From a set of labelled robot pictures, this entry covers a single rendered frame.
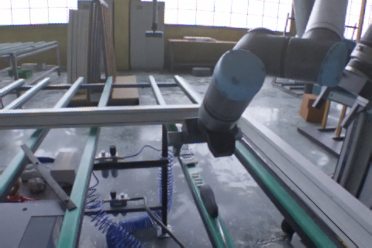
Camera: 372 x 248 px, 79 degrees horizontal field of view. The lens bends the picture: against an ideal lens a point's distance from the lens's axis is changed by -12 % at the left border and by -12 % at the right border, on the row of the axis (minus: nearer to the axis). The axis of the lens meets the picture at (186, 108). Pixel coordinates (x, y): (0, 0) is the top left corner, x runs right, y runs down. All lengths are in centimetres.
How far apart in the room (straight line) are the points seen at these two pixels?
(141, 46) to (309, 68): 687
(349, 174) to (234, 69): 141
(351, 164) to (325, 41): 126
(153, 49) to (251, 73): 689
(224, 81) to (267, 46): 14
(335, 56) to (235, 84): 20
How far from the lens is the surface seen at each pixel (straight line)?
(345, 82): 85
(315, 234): 67
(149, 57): 732
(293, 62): 52
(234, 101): 46
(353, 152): 168
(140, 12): 726
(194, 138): 60
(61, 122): 118
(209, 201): 64
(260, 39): 55
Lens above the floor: 129
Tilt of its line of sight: 18 degrees down
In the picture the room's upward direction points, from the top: 3 degrees clockwise
